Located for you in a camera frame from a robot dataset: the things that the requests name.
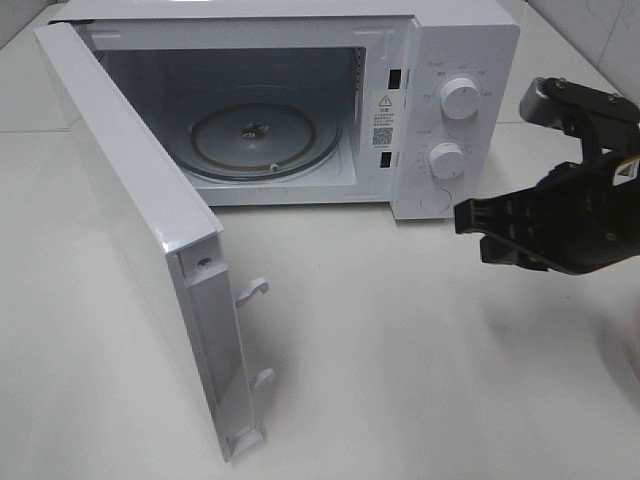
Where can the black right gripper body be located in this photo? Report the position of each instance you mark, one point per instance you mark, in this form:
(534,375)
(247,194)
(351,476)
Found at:
(589,220)

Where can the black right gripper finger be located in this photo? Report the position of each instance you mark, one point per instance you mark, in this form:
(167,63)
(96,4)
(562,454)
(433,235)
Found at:
(513,213)
(494,252)

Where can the round white door button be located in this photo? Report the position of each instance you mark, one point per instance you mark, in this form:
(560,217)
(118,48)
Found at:
(436,202)

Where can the white microwave door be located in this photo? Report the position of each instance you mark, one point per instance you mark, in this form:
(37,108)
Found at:
(166,235)

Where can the lower white timer knob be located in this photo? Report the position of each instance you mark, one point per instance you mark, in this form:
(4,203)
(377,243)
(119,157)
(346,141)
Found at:
(446,160)

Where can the upper white power knob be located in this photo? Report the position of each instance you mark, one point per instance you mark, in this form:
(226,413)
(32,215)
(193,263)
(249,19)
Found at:
(460,97)

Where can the white microwave oven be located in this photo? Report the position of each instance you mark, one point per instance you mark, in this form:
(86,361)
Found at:
(375,66)

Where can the glass microwave turntable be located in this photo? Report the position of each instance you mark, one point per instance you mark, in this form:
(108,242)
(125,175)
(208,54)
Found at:
(260,141)

